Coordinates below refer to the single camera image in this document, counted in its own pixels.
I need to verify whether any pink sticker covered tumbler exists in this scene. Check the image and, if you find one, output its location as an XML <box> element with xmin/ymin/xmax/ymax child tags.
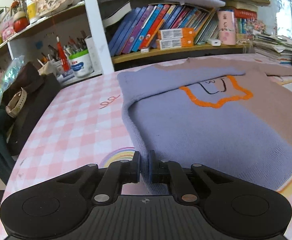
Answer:
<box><xmin>216</xmin><ymin>9</ymin><xmax>237</xmax><ymax>46</ymax></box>

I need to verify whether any row of thin colourful books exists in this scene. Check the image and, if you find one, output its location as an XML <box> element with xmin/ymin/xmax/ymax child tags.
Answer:
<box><xmin>108</xmin><ymin>2</ymin><xmax>219</xmax><ymax>57</ymax></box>

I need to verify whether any wooden bookshelf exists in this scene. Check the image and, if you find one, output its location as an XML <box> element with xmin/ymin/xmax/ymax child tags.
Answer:
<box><xmin>81</xmin><ymin>0</ymin><xmax>272</xmax><ymax>72</ymax></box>

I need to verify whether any brown hat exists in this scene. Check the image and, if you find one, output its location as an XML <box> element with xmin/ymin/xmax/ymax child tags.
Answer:
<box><xmin>4</xmin><ymin>61</ymin><xmax>45</xmax><ymax>98</ymax></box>

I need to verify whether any colourful bead ornament bunch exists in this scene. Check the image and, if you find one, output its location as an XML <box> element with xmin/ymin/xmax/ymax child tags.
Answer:
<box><xmin>246</xmin><ymin>20</ymin><xmax>266</xmax><ymax>34</ymax></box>

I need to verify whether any iridescent plastic bag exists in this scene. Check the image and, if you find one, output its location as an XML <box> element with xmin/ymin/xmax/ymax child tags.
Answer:
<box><xmin>0</xmin><ymin>55</ymin><xmax>25</xmax><ymax>118</ymax></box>

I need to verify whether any stack of notebooks and papers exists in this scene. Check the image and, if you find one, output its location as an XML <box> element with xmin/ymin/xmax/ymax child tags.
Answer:
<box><xmin>252</xmin><ymin>31</ymin><xmax>292</xmax><ymax>64</ymax></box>

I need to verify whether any small pink box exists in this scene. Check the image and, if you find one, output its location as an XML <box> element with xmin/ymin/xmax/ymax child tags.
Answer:
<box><xmin>0</xmin><ymin>21</ymin><xmax>15</xmax><ymax>42</ymax></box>

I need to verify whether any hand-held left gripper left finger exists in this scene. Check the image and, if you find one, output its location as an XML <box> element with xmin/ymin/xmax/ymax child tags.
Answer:
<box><xmin>53</xmin><ymin>151</ymin><xmax>141</xmax><ymax>205</ymax></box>

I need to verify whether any pink checkered cartoon desk mat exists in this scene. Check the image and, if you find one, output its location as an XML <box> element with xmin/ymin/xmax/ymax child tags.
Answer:
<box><xmin>0</xmin><ymin>55</ymin><xmax>292</xmax><ymax>240</ymax></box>

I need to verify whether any red tassel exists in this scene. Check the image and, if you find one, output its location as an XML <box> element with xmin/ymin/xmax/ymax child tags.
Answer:
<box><xmin>56</xmin><ymin>36</ymin><xmax>71</xmax><ymax>72</ymax></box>

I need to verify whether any red thick dictionary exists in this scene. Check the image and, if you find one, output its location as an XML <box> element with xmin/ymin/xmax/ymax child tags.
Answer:
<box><xmin>235</xmin><ymin>9</ymin><xmax>258</xmax><ymax>19</ymax></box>

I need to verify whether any white side shelf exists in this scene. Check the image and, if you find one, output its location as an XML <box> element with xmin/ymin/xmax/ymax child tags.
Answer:
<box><xmin>0</xmin><ymin>2</ymin><xmax>104</xmax><ymax>85</ymax></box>

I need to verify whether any purple and mauve knit sweater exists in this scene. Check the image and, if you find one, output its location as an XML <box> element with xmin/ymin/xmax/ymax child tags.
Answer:
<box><xmin>117</xmin><ymin>57</ymin><xmax>292</xmax><ymax>196</ymax></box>

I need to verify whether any red round jar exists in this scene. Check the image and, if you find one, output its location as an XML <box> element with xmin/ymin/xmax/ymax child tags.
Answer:
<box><xmin>13</xmin><ymin>10</ymin><xmax>29</xmax><ymax>33</ymax></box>

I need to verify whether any white carton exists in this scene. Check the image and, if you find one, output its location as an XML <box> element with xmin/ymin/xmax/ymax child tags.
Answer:
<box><xmin>85</xmin><ymin>35</ymin><xmax>97</xmax><ymax>73</ymax></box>

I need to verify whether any bunch of pens and pencils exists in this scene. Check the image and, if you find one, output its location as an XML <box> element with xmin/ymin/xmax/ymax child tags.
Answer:
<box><xmin>37</xmin><ymin>30</ymin><xmax>88</xmax><ymax>68</ymax></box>

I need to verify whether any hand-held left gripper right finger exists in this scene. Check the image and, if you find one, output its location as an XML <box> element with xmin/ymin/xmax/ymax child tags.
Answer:
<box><xmin>148</xmin><ymin>150</ymin><xmax>239</xmax><ymax>204</ymax></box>

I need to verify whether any yellow and white cup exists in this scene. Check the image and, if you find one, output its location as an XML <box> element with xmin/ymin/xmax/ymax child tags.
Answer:
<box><xmin>26</xmin><ymin>0</ymin><xmax>40</xmax><ymax>24</ymax></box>

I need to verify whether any thick white paged book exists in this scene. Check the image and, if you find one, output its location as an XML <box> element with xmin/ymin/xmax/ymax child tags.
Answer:
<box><xmin>102</xmin><ymin>1</ymin><xmax>132</xmax><ymax>28</ymax></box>

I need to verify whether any beige strap wristwatch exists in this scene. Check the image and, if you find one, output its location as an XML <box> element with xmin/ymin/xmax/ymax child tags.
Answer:
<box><xmin>5</xmin><ymin>87</ymin><xmax>28</xmax><ymax>118</ymax></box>

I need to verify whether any white canister with green lid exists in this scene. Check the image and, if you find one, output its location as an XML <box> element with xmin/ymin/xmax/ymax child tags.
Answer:
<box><xmin>68</xmin><ymin>49</ymin><xmax>94</xmax><ymax>79</ymax></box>

